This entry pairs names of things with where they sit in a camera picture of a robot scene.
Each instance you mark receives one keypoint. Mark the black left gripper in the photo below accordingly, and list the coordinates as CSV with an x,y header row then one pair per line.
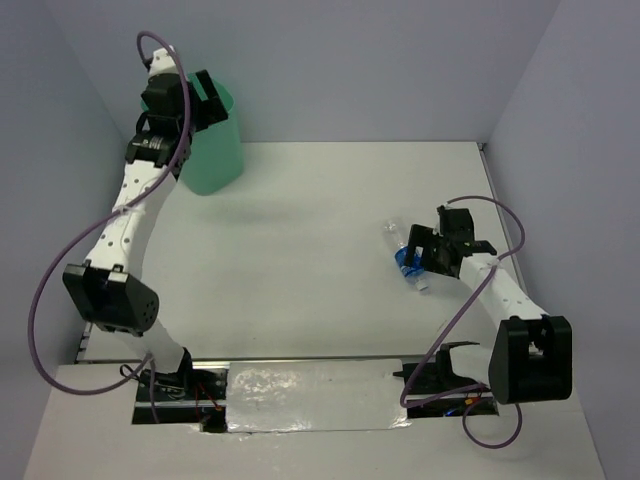
x,y
215,109

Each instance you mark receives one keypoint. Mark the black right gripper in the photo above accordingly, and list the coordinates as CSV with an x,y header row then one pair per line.
x,y
423,235

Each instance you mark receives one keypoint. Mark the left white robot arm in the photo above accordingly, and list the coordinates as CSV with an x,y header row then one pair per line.
x,y
107,288

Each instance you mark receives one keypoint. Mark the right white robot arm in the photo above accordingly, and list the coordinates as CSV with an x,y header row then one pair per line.
x,y
531,358

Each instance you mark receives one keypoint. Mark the green plastic bin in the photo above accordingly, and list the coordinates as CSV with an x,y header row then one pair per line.
x,y
212,155

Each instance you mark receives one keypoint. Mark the silver foil sheet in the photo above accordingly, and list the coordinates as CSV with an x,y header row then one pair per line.
x,y
314,396

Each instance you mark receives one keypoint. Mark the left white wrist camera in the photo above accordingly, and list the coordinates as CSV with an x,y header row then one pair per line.
x,y
161,62

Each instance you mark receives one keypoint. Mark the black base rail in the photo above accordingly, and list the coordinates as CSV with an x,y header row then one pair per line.
x,y
204,405

